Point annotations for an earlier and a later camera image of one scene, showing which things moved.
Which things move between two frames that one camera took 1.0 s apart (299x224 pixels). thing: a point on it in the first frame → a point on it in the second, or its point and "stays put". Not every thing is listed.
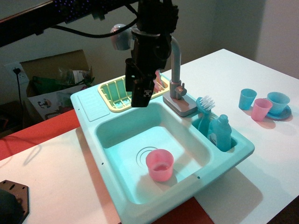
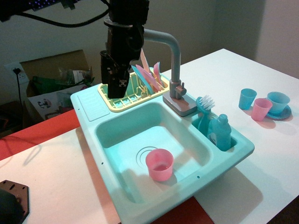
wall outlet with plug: [16, 74] stays put
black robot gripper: [152, 44] → [125, 25]
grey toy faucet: [121, 35] stays put
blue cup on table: [246, 98] stays put
